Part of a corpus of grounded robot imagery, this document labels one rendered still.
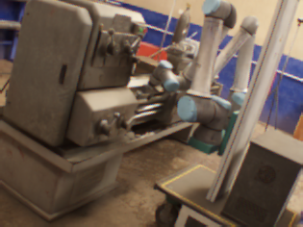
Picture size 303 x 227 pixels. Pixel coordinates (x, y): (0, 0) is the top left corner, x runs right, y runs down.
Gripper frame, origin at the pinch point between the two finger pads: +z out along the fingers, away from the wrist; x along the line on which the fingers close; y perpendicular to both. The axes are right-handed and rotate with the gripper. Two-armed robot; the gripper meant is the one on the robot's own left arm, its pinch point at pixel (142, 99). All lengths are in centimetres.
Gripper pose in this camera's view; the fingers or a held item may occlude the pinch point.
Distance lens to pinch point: 256.7
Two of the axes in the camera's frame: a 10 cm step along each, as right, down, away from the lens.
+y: -5.6, -7.2, 4.2
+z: -4.7, 6.9, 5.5
